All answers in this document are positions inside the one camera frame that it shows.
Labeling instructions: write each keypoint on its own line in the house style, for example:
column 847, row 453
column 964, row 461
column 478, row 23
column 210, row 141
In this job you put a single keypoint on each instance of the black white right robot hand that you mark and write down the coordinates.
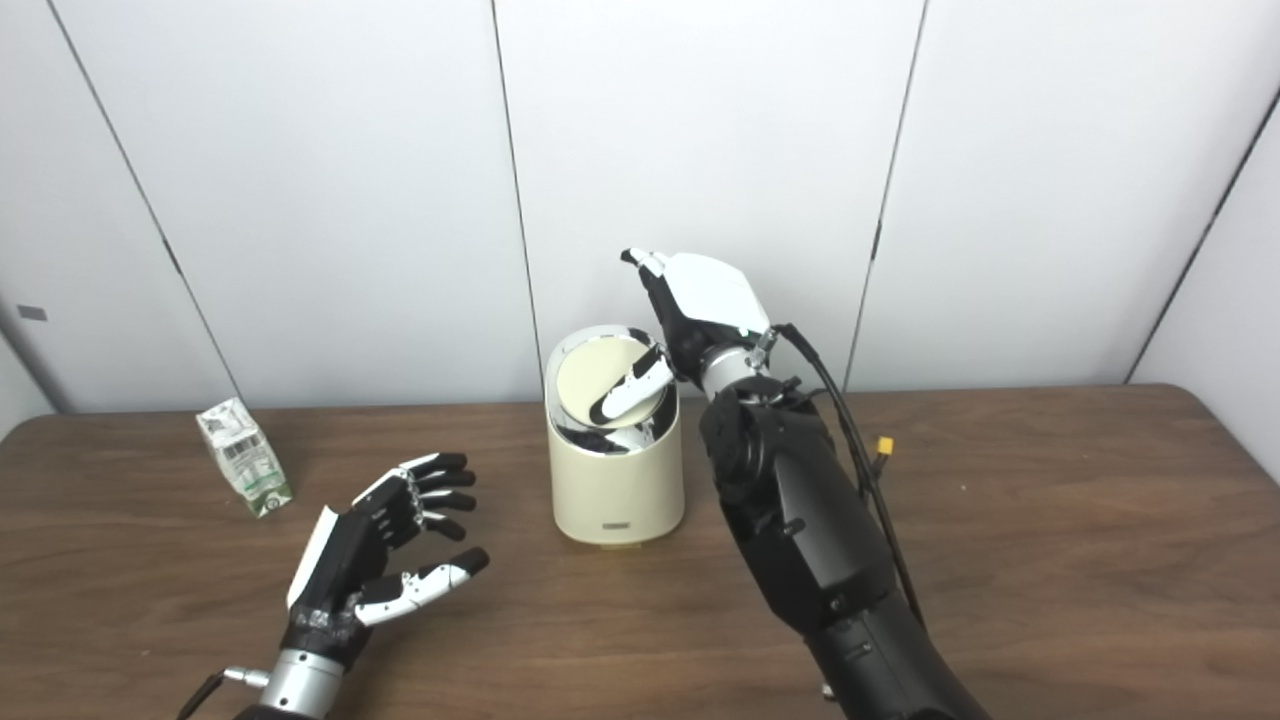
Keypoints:
column 710, row 295

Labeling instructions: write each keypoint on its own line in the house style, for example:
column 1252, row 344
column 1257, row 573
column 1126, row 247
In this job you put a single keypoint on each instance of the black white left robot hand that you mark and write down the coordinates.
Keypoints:
column 340, row 570

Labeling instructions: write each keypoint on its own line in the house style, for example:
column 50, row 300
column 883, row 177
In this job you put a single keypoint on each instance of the white green milk carton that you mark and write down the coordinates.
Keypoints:
column 245, row 460

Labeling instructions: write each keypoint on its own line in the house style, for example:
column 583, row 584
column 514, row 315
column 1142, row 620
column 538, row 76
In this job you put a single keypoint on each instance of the cream-colored lidded bin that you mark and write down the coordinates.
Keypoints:
column 615, row 485

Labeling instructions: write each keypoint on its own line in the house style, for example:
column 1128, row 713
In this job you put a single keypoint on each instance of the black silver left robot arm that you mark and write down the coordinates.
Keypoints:
column 300, row 685

